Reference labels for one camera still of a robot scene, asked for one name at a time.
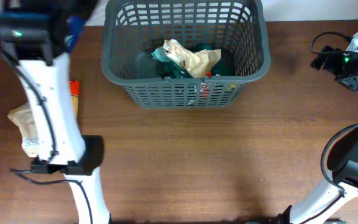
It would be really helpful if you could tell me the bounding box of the beige paper pouch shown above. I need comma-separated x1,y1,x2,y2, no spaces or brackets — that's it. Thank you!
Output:
163,39,222,78
7,103,40,157

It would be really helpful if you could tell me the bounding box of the green Nescafe coffee bag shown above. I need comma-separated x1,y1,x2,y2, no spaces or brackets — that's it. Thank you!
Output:
162,44,235,80

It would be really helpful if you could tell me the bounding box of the San Remo spaghetti packet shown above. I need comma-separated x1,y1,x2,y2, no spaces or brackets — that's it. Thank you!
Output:
70,80,80,118

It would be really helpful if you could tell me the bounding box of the Kleenex tissue multipack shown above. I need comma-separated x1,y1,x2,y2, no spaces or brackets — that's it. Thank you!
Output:
64,16,86,53

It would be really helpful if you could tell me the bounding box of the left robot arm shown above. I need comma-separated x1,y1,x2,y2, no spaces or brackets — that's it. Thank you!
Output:
0,0,112,223

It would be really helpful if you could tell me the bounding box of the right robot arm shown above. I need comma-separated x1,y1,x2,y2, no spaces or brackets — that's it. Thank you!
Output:
272,32,358,224

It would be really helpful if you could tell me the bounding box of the grey plastic basket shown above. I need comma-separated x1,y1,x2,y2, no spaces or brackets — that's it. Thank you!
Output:
101,0,271,108

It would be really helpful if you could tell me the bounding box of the right black cable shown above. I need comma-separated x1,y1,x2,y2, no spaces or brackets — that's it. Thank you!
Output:
309,30,358,62

